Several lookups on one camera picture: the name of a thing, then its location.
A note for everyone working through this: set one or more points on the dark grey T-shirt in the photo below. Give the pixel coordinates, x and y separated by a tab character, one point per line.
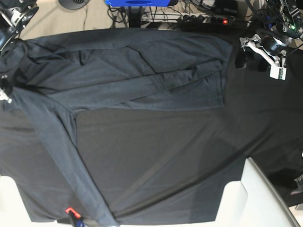
118	78

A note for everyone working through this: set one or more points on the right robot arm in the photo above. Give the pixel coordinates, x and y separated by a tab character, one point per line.
14	17

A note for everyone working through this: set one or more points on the blue plastic bin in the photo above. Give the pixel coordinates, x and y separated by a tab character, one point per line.
141	3

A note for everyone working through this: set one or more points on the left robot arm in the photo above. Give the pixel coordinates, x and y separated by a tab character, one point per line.
286	20

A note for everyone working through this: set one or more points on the red clamp front edge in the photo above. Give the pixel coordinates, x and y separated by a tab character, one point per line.
73	213

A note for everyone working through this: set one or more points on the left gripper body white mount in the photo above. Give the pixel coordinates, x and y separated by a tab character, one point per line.
272	48

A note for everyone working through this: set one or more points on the black power strip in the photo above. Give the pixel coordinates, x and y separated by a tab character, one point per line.
209	19

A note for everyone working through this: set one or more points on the black round stand base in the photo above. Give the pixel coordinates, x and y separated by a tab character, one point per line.
73	4

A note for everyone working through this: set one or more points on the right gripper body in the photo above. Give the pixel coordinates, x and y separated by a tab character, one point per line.
5	89

